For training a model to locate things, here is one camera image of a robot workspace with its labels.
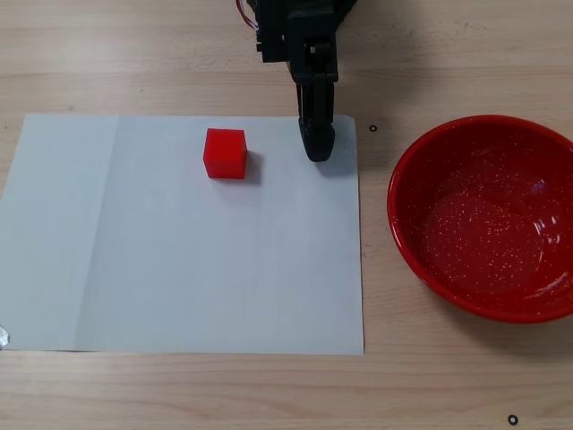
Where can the red speckled bowl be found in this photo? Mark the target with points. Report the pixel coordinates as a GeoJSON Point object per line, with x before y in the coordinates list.
{"type": "Point", "coordinates": [483, 219]}

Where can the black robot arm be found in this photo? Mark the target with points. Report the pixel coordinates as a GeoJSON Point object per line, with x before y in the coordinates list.
{"type": "Point", "coordinates": [309, 4]}

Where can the white paper sheet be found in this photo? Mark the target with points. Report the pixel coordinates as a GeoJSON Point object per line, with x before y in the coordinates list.
{"type": "Point", "coordinates": [179, 260]}

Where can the red cube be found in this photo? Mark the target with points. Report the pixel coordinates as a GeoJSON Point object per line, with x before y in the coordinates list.
{"type": "Point", "coordinates": [224, 154]}

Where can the grey tape piece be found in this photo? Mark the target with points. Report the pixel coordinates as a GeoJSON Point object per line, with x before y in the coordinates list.
{"type": "Point", "coordinates": [3, 337]}

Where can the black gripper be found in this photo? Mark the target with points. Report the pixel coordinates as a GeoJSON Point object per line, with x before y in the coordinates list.
{"type": "Point", "coordinates": [314, 73]}

